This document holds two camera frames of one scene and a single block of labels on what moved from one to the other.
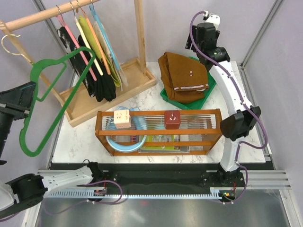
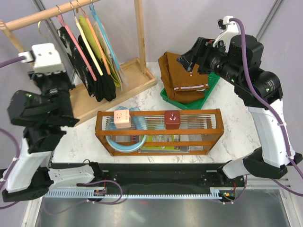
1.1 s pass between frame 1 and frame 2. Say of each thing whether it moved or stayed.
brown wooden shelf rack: stayed
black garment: stayed
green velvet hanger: moved
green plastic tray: stayed
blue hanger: stayed
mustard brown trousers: stayed
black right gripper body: moved
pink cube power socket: stayed
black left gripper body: moved
